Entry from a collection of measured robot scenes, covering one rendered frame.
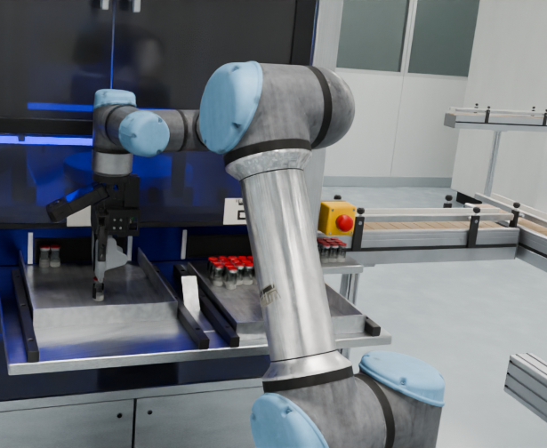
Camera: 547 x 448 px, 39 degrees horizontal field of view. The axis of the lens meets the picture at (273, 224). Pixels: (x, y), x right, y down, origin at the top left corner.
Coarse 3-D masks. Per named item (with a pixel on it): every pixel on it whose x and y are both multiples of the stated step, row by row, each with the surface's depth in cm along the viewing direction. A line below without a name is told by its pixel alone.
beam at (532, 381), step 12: (516, 360) 227; (528, 360) 227; (540, 360) 228; (516, 372) 227; (528, 372) 224; (540, 372) 219; (504, 384) 232; (516, 384) 227; (528, 384) 222; (540, 384) 218; (516, 396) 227; (528, 396) 222; (540, 396) 219; (528, 408) 222; (540, 408) 218
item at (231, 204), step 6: (228, 198) 172; (234, 198) 173; (240, 198) 173; (228, 204) 173; (234, 204) 173; (228, 210) 173; (234, 210) 173; (228, 216) 173; (234, 216) 174; (240, 216) 174; (228, 222) 174; (234, 222) 174; (240, 222) 175
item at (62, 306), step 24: (24, 264) 158; (72, 264) 171; (144, 264) 170; (48, 288) 156; (72, 288) 157; (120, 288) 159; (144, 288) 161; (48, 312) 137; (72, 312) 139; (96, 312) 141; (120, 312) 142; (144, 312) 144; (168, 312) 146
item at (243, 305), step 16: (192, 272) 166; (208, 288) 155; (224, 288) 165; (240, 288) 166; (256, 288) 167; (224, 304) 156; (240, 304) 157; (256, 304) 158; (336, 304) 159; (352, 304) 153; (240, 320) 149; (256, 320) 150; (336, 320) 146; (352, 320) 148; (240, 336) 140; (256, 336) 141
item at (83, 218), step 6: (84, 210) 161; (90, 210) 161; (72, 216) 160; (78, 216) 161; (84, 216) 161; (90, 216) 162; (72, 222) 161; (78, 222) 161; (84, 222) 162; (90, 222) 162
